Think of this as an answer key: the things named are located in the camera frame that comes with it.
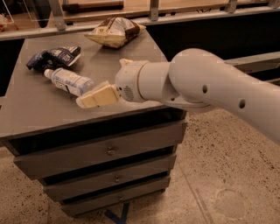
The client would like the top grey drawer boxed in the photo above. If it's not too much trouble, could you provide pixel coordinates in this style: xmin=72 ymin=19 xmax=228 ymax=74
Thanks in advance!
xmin=14 ymin=120 xmax=186 ymax=179

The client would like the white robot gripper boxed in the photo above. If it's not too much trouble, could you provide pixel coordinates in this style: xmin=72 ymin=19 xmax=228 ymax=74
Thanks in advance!
xmin=76 ymin=59 xmax=148 ymax=109

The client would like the grey drawer cabinet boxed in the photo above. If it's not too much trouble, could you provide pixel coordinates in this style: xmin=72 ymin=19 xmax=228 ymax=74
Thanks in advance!
xmin=0 ymin=32 xmax=186 ymax=206

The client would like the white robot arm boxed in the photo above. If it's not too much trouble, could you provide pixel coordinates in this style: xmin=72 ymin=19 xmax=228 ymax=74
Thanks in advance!
xmin=76 ymin=48 xmax=280 ymax=144

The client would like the middle grey drawer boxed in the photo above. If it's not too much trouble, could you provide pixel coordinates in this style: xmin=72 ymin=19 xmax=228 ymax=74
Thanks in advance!
xmin=43 ymin=153 xmax=176 ymax=201

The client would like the bottom grey drawer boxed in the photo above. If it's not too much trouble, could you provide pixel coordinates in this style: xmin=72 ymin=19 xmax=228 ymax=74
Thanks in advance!
xmin=61 ymin=176 xmax=171 ymax=216

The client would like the clear blue plastic bottle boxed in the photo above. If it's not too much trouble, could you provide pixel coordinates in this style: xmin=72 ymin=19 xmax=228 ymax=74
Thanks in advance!
xmin=44 ymin=68 xmax=95 ymax=96

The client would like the white brown chip bag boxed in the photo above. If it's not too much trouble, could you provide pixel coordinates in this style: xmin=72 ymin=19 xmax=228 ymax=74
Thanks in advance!
xmin=85 ymin=17 xmax=146 ymax=49

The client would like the dark blue snack bag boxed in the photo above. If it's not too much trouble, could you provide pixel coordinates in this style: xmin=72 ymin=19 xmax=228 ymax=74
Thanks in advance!
xmin=26 ymin=46 xmax=81 ymax=71

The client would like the grey metal railing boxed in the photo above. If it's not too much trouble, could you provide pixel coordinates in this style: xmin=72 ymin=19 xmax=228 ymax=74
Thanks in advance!
xmin=0 ymin=0 xmax=280 ymax=86

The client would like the grey drawer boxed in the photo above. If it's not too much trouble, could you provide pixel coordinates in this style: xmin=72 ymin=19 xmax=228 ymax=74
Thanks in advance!
xmin=61 ymin=176 xmax=171 ymax=216
xmin=43 ymin=153 xmax=176 ymax=201
xmin=14 ymin=120 xmax=186 ymax=179

